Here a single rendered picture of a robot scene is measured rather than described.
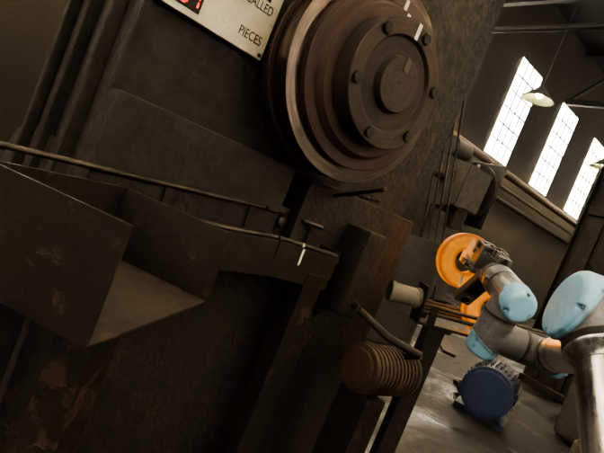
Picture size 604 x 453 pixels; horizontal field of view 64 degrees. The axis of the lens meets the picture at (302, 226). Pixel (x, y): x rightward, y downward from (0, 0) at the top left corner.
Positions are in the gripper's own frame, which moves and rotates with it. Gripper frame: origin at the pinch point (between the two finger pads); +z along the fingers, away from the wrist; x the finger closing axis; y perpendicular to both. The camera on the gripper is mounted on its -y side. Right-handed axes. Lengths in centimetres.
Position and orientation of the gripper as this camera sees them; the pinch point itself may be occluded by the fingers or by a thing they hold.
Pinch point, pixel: (466, 254)
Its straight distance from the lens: 145.1
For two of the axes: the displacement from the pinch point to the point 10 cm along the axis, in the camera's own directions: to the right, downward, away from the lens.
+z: 0.2, -3.2, 9.5
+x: -9.2, -3.7, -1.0
